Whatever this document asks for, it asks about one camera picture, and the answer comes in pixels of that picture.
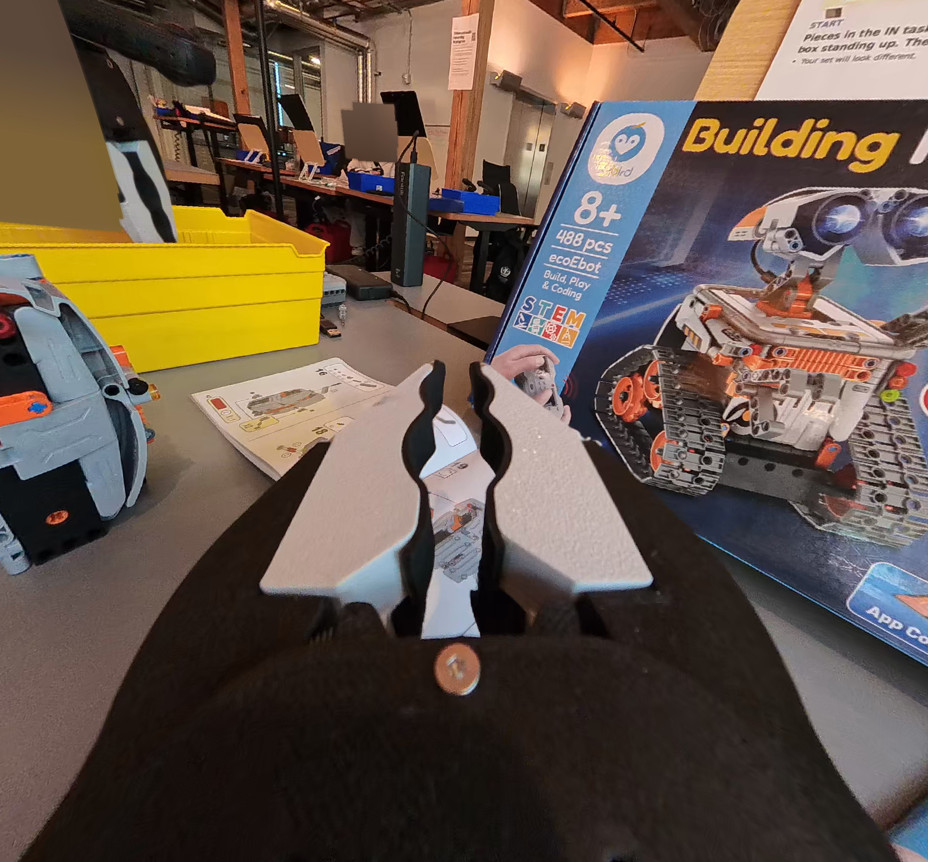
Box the black light stand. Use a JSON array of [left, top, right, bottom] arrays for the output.
[[217, 0, 287, 221]]

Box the dark teal column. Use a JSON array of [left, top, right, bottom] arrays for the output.
[[391, 162, 432, 288]]

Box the grey desk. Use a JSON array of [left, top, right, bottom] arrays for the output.
[[0, 271, 928, 862]]

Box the black backpack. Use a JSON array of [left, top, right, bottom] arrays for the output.
[[482, 231, 534, 301]]

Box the open white instruction booklet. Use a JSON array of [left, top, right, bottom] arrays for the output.
[[190, 357, 488, 638]]

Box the blue robot kit box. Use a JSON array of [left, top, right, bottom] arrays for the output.
[[484, 100, 928, 667]]

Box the red bag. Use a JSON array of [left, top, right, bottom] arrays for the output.
[[304, 220, 352, 263]]

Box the black power adapter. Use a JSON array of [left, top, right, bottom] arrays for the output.
[[326, 264, 396, 301]]

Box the wooden table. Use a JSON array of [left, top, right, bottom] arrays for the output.
[[217, 155, 541, 229]]

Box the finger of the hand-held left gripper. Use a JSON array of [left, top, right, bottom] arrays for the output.
[[105, 141, 158, 244], [132, 141, 180, 244]]

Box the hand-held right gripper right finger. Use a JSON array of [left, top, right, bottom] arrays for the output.
[[468, 360, 653, 637]]

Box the hanging paper sign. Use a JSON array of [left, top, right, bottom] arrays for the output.
[[448, 27, 481, 91]]

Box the yellow storage bin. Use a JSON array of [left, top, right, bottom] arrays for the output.
[[0, 206, 331, 374]]

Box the printed sheet on cardboard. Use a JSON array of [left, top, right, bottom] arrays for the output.
[[695, 0, 928, 102]]

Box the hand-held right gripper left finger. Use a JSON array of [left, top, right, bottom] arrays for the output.
[[260, 360, 447, 637]]

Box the grey toy robot assembly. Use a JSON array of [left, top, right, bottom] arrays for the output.
[[0, 253, 157, 576]]

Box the blue cover booklet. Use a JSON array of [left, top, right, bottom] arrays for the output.
[[888, 815, 928, 862]]

